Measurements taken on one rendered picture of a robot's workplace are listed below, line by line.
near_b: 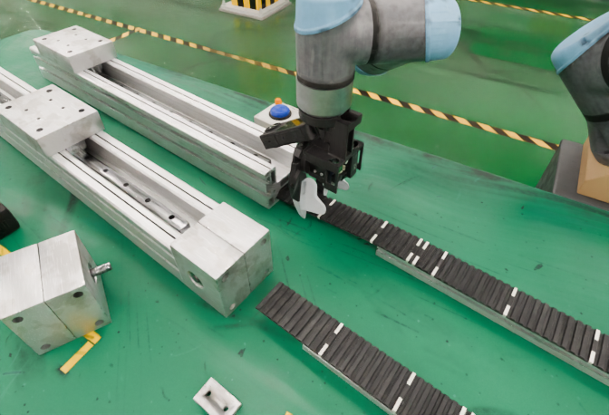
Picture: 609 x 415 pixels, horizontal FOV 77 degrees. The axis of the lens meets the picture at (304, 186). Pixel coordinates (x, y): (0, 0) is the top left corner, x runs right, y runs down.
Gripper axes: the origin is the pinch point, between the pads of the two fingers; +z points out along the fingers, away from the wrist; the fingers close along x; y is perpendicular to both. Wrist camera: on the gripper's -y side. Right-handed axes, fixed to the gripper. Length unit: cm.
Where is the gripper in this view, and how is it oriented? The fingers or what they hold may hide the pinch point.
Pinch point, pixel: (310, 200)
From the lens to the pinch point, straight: 67.7
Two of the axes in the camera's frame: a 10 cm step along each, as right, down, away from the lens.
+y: 8.0, 4.1, -4.4
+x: 6.1, -5.5, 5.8
